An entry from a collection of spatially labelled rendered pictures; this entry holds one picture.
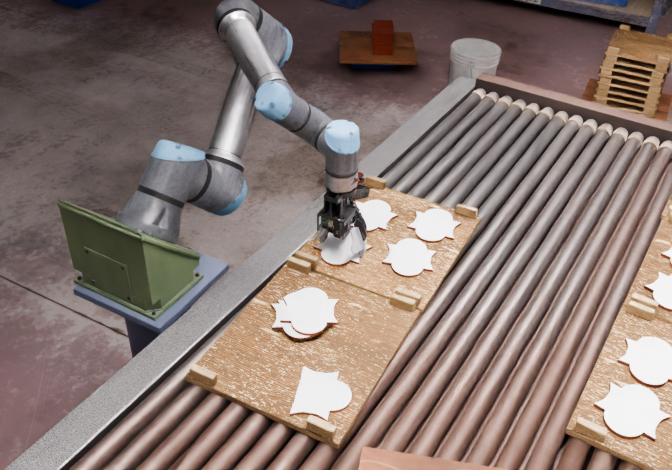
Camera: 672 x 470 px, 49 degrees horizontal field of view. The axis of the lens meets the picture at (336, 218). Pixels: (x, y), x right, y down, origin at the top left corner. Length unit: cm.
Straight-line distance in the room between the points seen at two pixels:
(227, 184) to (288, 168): 205
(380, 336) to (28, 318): 187
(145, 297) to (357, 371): 53
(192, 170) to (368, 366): 62
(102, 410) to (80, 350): 145
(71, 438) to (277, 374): 41
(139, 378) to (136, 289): 25
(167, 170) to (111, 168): 225
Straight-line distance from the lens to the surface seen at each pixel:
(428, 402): 153
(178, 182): 175
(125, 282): 175
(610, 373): 165
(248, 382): 152
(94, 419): 154
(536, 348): 168
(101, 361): 293
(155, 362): 161
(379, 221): 191
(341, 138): 158
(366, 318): 165
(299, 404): 147
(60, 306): 319
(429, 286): 174
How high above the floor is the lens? 208
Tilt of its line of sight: 36 degrees down
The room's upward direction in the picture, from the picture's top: 2 degrees clockwise
